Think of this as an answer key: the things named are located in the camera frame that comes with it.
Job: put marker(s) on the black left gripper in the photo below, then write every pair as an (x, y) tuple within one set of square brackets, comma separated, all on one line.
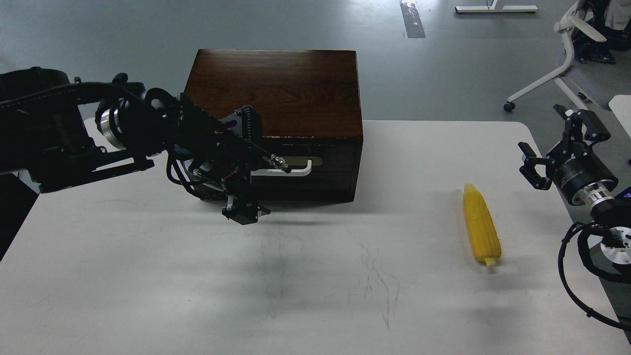
[(213, 158)]

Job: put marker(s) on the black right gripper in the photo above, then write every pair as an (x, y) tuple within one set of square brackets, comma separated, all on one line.
[(576, 165)]

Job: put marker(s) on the yellow corn cob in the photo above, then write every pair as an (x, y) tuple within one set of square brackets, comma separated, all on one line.
[(481, 229)]

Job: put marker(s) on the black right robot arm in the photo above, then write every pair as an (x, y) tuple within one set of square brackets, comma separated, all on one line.
[(610, 220)]

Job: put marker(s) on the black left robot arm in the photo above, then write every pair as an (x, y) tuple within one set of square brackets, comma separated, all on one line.
[(67, 134)]

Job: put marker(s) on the dark wooden drawer cabinet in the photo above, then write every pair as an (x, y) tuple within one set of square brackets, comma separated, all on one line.
[(309, 104)]

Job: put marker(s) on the white side table corner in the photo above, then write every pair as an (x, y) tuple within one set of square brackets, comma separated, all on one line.
[(620, 105)]

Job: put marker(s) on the white office chair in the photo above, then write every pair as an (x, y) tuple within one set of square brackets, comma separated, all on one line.
[(595, 65)]

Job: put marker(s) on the white desk foot bar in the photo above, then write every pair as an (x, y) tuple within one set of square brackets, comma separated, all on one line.
[(496, 6)]

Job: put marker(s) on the black floor tape strip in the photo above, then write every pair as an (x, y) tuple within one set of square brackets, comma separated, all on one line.
[(413, 26)]

